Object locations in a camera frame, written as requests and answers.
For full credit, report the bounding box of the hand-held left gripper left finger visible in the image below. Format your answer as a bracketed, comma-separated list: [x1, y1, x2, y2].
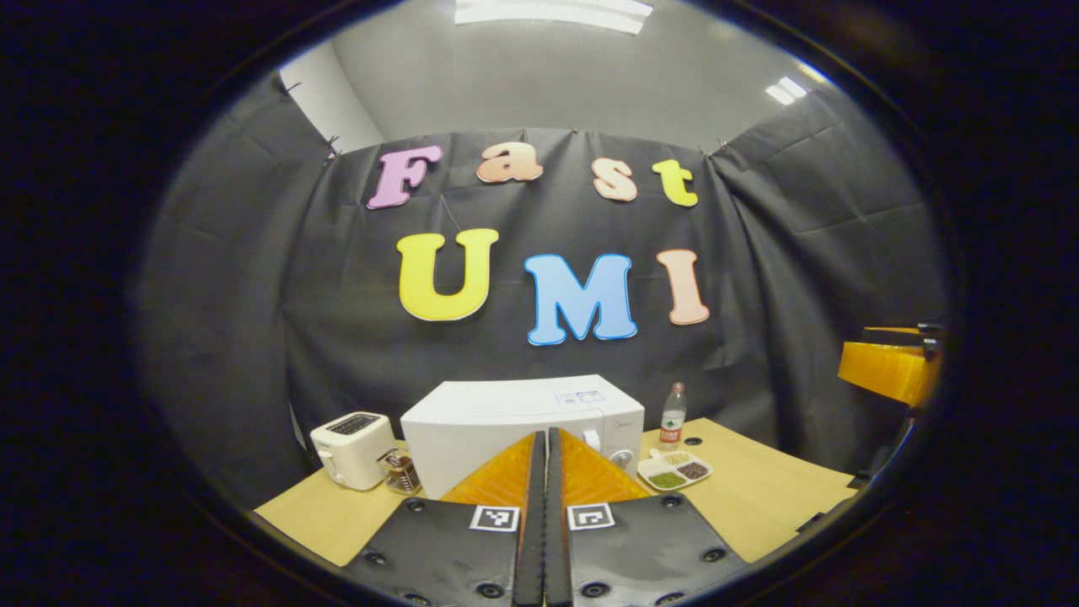
[341, 430, 546, 607]

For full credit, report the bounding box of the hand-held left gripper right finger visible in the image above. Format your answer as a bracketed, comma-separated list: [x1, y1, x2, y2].
[546, 427, 751, 607]

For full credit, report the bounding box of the white microwave oven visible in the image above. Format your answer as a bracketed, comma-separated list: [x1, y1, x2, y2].
[400, 374, 646, 500]

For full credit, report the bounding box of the white divided dish of beans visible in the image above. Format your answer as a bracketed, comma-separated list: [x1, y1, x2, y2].
[636, 449, 714, 492]

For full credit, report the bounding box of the clear bottle with red label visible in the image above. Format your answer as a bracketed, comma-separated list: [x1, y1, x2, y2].
[659, 382, 687, 449]

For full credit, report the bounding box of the white toaster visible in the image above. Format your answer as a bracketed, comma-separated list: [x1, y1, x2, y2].
[310, 411, 397, 492]

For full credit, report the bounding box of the small ceiling light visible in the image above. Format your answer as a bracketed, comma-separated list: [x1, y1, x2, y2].
[765, 76, 810, 107]

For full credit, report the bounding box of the black backdrop cloth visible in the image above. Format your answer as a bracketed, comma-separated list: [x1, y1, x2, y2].
[139, 72, 949, 507]

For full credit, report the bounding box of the long ceiling light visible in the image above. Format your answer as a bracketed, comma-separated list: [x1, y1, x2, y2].
[454, 0, 655, 36]

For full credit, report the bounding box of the small wire basket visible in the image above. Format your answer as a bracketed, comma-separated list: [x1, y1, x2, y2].
[379, 447, 422, 496]

